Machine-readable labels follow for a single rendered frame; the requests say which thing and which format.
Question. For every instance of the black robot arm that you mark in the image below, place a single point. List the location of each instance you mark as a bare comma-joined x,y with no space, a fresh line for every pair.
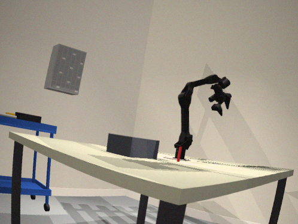
185,139

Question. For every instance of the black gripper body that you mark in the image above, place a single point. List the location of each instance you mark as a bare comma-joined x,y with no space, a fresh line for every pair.
220,99

